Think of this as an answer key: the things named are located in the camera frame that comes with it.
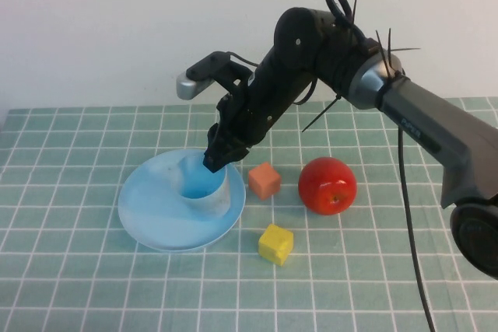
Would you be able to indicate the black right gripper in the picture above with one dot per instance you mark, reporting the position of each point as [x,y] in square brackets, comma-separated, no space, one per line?
[249,114]

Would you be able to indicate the light blue cup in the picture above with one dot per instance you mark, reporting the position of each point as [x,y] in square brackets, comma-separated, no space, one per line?
[218,201]

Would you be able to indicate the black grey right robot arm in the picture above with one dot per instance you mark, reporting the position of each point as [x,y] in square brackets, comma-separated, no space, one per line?
[428,118]

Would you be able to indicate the light blue round plate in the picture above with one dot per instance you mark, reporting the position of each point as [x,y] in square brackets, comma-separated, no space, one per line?
[155,211]

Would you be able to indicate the orange foam cube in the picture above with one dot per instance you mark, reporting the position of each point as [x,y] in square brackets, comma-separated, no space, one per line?
[264,181]

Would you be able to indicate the black zip tie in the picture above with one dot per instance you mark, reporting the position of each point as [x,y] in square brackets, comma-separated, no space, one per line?
[321,114]
[355,9]
[387,52]

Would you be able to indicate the yellow foam cube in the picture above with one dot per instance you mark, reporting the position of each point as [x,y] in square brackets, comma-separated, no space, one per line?
[275,244]

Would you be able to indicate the red apple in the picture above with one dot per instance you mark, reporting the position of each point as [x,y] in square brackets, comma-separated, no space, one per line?
[327,186]

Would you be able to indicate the green white checked tablecloth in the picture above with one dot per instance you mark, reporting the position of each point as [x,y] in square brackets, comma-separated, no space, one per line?
[116,293]

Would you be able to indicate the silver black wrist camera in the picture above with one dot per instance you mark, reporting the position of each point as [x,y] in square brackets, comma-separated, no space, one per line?
[194,79]

